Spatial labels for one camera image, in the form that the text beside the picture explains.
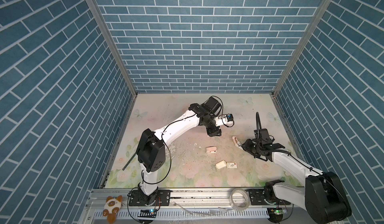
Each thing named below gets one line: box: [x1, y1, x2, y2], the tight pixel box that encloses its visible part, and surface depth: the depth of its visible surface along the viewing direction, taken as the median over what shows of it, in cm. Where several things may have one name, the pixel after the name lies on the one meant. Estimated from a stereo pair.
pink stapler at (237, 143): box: [232, 136, 244, 151], surface depth 93 cm
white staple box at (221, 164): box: [215, 160, 227, 170], surface depth 86 cm
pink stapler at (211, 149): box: [205, 146, 217, 153], surface depth 91 cm
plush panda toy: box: [103, 195, 123, 224], surface depth 70 cm
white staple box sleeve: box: [227, 162, 237, 169], surface depth 85 cm
